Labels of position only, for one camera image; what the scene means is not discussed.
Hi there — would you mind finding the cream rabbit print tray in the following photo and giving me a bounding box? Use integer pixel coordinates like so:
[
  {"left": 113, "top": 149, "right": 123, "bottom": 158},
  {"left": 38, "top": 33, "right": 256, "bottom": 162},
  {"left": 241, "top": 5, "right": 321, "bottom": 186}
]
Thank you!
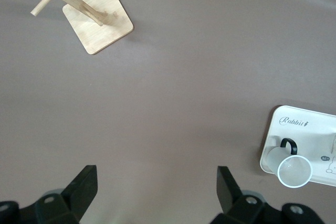
[{"left": 259, "top": 105, "right": 336, "bottom": 187}]

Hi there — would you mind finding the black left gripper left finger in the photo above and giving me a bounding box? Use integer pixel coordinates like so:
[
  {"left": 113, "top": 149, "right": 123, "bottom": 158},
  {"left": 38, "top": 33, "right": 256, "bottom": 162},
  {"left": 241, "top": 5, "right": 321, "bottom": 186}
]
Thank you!
[{"left": 0, "top": 165, "right": 98, "bottom": 224}]

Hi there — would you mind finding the wooden cup rack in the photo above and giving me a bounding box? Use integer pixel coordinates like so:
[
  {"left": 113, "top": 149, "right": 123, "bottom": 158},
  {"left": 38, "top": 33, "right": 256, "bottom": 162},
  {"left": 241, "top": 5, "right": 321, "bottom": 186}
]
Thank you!
[{"left": 19, "top": 0, "right": 134, "bottom": 56}]

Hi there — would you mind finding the white mug with black handle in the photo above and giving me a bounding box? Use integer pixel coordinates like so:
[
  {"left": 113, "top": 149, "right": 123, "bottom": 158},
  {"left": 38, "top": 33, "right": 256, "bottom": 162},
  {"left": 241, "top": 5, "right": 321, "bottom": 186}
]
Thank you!
[{"left": 267, "top": 137, "right": 313, "bottom": 188}]

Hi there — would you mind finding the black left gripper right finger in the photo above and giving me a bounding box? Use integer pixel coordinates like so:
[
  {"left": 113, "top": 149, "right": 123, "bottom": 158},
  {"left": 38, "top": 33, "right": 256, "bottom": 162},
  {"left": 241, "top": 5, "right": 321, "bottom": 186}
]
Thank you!
[{"left": 209, "top": 166, "right": 322, "bottom": 224}]

